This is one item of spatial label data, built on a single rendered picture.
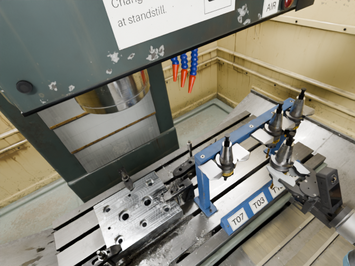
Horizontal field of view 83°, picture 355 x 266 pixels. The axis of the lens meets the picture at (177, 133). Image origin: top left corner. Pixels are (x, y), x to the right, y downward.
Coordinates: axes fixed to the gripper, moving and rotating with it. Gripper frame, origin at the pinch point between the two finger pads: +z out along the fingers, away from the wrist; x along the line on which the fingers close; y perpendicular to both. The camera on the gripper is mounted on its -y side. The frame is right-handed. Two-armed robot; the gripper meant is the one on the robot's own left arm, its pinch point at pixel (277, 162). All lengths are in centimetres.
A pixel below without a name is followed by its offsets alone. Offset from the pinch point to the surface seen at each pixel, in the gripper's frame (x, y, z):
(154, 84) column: -7, 0, 69
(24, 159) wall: -88, 34, 104
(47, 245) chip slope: -92, 55, 55
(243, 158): -7.7, -1.7, 6.4
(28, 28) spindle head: -43, -49, 2
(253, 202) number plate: -3.5, 24.8, 1.5
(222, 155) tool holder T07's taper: -14.5, -5.6, 9.0
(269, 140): 4.1, -1.9, 6.5
